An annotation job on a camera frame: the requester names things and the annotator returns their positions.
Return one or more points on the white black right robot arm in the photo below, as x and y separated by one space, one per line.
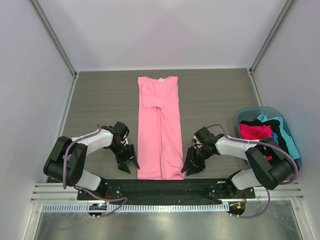
270 165

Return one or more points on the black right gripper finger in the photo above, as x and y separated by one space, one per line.
194 169
190 157

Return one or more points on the teal plastic laundry basket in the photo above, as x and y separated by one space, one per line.
251 113

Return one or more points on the magenta t shirt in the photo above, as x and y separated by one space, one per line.
254 132

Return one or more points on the aluminium corner post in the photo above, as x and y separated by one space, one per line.
284 12
49 29

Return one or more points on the turquoise t shirt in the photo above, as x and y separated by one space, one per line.
292 149

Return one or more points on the slotted white cable duct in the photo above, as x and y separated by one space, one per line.
99 207

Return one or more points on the aluminium front frame rail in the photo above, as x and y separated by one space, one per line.
54 192

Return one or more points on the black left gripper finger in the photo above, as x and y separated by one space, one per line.
132 155
123 166

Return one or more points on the right aluminium corner post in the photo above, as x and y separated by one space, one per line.
284 12

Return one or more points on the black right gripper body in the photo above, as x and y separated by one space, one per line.
195 159

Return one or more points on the blue t shirt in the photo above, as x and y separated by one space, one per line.
277 137

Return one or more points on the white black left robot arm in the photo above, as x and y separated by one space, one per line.
66 161

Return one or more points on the light pink t shirt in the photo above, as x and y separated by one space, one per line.
159 136

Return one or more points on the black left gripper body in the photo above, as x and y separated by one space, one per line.
120 151

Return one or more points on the left aluminium corner post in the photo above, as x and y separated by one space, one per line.
49 29

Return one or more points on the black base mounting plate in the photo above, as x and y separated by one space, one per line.
187 192

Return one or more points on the black t shirt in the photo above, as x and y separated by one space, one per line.
275 128

